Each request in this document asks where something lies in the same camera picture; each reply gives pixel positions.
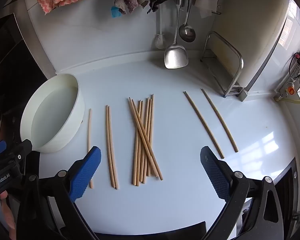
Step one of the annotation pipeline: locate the white cutting board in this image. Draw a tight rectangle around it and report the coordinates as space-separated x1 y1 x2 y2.
212 0 290 88

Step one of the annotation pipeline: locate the black gas stove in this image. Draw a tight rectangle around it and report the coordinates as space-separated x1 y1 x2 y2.
0 12 49 140

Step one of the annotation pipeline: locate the black cable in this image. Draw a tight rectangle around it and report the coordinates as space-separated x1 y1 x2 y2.
289 52 300 79

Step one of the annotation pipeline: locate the pile of wooden chopsticks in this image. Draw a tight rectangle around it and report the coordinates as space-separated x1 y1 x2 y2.
128 94 164 187

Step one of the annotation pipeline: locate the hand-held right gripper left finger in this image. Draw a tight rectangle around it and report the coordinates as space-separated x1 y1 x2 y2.
16 146 102 240

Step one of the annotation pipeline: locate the gas valve with red knob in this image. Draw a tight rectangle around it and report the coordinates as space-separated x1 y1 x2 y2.
274 79 297 102

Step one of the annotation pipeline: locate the person's left hand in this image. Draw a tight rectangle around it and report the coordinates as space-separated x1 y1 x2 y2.
0 189 17 240

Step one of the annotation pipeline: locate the metal cutting board rack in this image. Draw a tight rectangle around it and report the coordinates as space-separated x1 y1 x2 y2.
200 31 244 97

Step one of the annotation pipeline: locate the dark thin chopstick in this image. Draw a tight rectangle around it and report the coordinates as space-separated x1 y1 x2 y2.
201 88 239 153
184 91 225 159

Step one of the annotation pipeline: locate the steel spatula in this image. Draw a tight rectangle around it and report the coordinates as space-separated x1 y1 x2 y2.
164 0 189 69

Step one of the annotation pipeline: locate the light wooden chopstick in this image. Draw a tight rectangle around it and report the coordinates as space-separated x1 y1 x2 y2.
108 106 119 190
105 105 115 188
87 109 94 189

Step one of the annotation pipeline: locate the steel ladle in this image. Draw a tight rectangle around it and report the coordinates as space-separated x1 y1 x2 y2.
179 0 196 43

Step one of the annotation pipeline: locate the white round bowl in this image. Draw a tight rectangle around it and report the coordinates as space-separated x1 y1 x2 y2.
19 73 86 153

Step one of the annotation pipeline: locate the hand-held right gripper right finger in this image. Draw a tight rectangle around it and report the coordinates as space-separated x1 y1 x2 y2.
200 146 284 240

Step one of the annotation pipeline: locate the yellow gas hose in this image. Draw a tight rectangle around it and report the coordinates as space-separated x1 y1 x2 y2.
281 90 300 105

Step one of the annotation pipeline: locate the white dish brush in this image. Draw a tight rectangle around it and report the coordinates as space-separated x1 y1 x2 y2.
154 5 167 50

